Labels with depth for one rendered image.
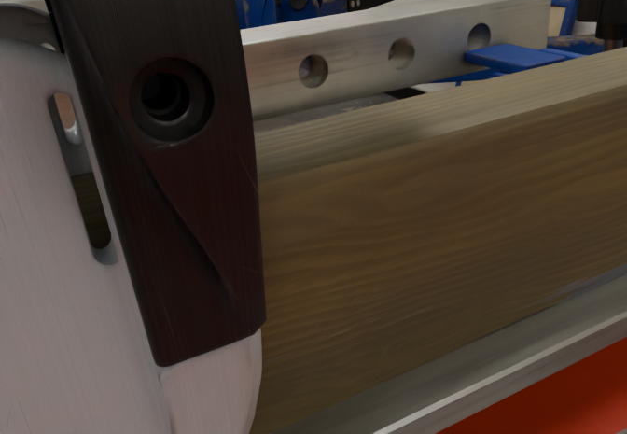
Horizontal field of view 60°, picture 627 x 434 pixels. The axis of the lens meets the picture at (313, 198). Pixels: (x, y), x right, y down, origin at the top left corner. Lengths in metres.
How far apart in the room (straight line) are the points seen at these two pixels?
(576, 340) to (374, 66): 0.26
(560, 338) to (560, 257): 0.02
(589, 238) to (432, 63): 0.26
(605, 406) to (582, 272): 0.05
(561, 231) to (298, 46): 0.23
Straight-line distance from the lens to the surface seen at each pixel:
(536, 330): 0.17
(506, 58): 0.41
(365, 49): 0.38
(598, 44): 0.89
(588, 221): 0.17
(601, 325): 0.18
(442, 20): 0.41
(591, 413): 0.21
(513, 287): 0.16
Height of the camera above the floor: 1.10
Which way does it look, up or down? 27 degrees down
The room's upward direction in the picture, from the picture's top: 5 degrees counter-clockwise
